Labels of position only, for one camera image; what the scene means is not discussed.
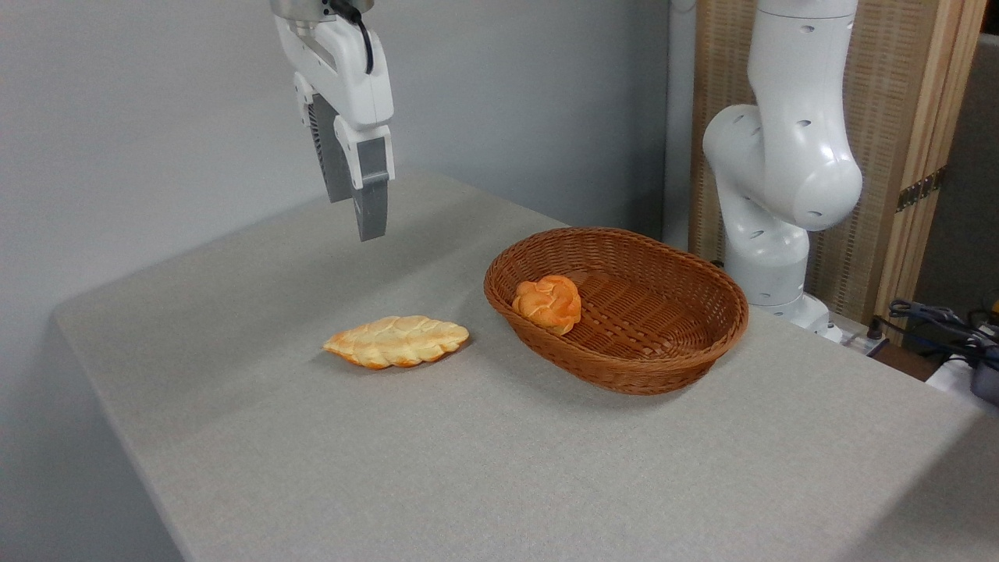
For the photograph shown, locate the orange round bread bun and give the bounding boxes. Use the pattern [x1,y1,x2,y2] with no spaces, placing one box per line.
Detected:
[511,275,583,336]

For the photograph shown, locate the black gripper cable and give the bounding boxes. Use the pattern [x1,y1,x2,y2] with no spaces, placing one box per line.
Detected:
[328,0,376,76]

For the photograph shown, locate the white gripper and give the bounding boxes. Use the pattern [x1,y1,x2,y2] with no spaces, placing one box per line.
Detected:
[273,13,396,242]

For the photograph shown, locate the grey tablecloth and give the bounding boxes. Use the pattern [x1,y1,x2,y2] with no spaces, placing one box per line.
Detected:
[53,168,999,562]

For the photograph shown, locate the brass screen hinge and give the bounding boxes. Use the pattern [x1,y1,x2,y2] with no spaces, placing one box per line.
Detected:
[895,166,947,213]

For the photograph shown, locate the bundle of dark cables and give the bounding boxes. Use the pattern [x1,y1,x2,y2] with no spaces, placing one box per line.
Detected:
[870,299,999,407]

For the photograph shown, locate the braided light bread loaf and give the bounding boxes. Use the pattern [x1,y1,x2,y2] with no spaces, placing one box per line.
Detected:
[323,315,471,370]

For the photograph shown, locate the brown oval wicker basket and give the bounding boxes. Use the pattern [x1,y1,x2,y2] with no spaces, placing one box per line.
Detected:
[483,226,750,397]

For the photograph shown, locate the white vertical partition post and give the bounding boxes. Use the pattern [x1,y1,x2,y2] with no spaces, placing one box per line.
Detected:
[663,0,697,252]

